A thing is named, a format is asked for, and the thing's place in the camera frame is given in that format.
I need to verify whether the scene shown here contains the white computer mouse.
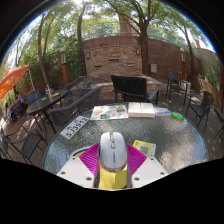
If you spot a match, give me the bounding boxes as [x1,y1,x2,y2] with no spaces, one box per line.
[98,131,129,173]

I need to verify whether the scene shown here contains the colourful picture booklet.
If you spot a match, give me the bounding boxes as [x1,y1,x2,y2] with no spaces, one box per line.
[89,104,129,121]

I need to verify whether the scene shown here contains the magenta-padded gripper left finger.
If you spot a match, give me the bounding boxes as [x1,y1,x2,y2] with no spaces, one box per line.
[56,142,101,189]

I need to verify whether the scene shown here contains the white licence plate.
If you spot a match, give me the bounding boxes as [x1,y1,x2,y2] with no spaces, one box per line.
[59,115,90,141]

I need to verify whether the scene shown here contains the orange parasol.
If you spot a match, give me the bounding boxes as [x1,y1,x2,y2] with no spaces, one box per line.
[0,64,31,101]

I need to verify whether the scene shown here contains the dark round patio table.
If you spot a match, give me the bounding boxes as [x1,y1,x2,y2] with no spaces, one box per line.
[25,88,69,134]

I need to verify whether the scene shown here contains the dark blue slatted chair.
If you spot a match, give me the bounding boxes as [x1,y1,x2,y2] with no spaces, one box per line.
[165,70,188,101]

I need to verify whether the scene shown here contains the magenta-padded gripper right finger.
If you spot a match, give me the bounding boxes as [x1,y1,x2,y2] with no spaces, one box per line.
[125,143,169,189]

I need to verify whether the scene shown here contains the yellow bird-shaped mouse pad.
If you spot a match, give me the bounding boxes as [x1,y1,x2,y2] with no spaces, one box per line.
[69,145,131,191]

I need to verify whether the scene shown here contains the black slatted chair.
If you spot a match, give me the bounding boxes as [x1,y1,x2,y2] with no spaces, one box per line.
[110,74,161,105]

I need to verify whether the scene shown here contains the blue patio chair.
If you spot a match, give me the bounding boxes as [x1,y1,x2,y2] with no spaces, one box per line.
[25,89,43,106]

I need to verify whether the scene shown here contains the small white blue box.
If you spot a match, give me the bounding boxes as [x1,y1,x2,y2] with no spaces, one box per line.
[154,107,173,117]

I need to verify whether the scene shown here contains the white book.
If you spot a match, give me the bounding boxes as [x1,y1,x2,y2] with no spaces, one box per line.
[127,101,156,119]

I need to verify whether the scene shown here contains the small yellow card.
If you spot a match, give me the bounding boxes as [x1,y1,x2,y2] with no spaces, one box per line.
[132,139,157,158]

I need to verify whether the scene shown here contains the green marker pen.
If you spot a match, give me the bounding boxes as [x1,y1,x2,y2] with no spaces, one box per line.
[170,111,185,122]

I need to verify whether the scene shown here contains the person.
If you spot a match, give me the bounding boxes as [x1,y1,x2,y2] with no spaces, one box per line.
[14,91,26,106]

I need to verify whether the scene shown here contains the dark wicker chair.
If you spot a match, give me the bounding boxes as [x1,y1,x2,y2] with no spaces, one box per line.
[49,85,102,127]
[64,76,93,101]

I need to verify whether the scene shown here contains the forked tree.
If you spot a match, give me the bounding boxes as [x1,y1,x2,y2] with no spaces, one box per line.
[103,0,158,77]

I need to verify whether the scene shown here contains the brown lamp post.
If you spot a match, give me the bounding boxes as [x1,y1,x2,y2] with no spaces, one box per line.
[59,46,70,86]
[179,47,187,81]

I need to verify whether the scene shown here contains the black mesh chair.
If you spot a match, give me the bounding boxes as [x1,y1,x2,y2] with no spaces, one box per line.
[185,90,216,132]

